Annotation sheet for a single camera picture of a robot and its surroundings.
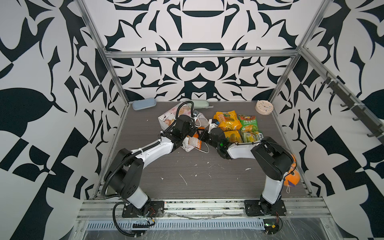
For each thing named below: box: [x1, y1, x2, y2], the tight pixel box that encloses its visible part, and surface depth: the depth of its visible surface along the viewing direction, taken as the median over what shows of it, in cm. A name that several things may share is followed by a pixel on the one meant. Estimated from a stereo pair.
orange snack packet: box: [188, 131, 203, 150], surface depth 91 cm
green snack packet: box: [238, 114, 259, 133], surface depth 107 cm
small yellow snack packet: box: [223, 130, 243, 144], surface depth 96 cm
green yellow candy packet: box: [241, 131, 264, 143], surface depth 101 cm
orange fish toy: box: [283, 154, 301, 187], surface depth 78 cm
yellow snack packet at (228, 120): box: [213, 110, 242, 131], surface depth 104 cm
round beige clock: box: [255, 100, 274, 116], surface depth 117 cm
